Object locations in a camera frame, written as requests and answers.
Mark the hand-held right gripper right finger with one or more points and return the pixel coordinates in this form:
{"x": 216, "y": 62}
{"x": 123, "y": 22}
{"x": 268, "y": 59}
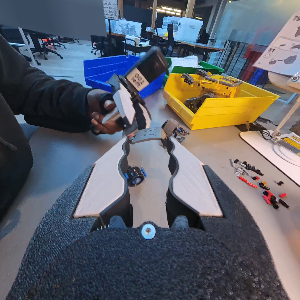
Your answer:
{"x": 194, "y": 187}

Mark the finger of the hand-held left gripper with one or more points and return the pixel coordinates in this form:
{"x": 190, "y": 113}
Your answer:
{"x": 145, "y": 119}
{"x": 125, "y": 107}

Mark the yellow black flat packet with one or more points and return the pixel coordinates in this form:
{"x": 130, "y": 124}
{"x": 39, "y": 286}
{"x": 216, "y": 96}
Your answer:
{"x": 289, "y": 143}

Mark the black utility cart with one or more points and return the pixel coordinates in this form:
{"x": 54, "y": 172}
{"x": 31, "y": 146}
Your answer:
{"x": 138, "y": 49}

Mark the pile of small brick parts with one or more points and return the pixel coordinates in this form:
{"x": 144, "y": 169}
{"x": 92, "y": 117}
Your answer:
{"x": 250, "y": 167}

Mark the frosted glass partition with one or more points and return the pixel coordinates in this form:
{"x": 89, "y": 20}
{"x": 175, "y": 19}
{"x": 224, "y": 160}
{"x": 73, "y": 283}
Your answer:
{"x": 253, "y": 18}

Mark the yellow toy tracked robot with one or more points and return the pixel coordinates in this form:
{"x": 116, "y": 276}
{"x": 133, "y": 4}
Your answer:
{"x": 218, "y": 86}

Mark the white foam sheet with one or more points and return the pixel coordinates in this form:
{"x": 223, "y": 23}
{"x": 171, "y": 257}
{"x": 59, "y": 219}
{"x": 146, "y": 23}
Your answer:
{"x": 185, "y": 61}

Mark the grey curved brick panel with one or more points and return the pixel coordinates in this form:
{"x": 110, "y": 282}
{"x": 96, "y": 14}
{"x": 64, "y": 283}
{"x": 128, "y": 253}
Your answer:
{"x": 147, "y": 136}

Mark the yellow plastic storage bin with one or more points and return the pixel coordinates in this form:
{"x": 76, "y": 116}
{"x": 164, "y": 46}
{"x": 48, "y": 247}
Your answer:
{"x": 222, "y": 112}

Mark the small whiteboard sign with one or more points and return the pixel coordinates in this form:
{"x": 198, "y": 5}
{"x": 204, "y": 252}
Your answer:
{"x": 110, "y": 9}

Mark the clear plastic storage box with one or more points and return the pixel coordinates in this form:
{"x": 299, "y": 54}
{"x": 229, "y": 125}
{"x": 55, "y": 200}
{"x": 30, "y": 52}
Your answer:
{"x": 189, "y": 29}
{"x": 129, "y": 28}

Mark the blue plastic storage bin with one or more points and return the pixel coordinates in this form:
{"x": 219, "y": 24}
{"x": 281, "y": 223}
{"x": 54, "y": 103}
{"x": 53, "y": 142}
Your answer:
{"x": 103, "y": 68}

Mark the white paper cup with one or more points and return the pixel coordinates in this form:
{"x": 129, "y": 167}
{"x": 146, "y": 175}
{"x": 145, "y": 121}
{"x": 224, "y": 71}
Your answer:
{"x": 136, "y": 42}

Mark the black office chair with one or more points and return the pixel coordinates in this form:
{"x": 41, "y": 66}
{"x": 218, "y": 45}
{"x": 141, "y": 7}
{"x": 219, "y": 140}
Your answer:
{"x": 170, "y": 39}
{"x": 52, "y": 45}
{"x": 98, "y": 44}

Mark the person's left hand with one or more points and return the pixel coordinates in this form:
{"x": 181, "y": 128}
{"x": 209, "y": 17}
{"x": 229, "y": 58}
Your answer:
{"x": 96, "y": 112}

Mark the green plastic storage bin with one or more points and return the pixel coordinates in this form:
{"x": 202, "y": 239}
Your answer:
{"x": 187, "y": 69}

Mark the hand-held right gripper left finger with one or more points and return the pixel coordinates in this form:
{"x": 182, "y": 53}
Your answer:
{"x": 103, "y": 187}

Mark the white flat pad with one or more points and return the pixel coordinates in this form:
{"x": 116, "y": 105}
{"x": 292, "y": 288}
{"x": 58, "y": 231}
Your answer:
{"x": 262, "y": 145}

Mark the black round toy lens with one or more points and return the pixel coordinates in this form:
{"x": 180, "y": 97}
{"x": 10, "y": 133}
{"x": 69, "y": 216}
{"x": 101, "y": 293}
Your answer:
{"x": 136, "y": 177}

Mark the pale booklet stand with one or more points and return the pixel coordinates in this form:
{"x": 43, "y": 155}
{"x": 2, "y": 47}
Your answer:
{"x": 284, "y": 119}

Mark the grey brick head assembly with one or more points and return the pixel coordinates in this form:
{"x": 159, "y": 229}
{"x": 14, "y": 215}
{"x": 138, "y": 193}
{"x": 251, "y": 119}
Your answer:
{"x": 173, "y": 127}

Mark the wooden table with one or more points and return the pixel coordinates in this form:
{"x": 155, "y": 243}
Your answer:
{"x": 199, "y": 45}

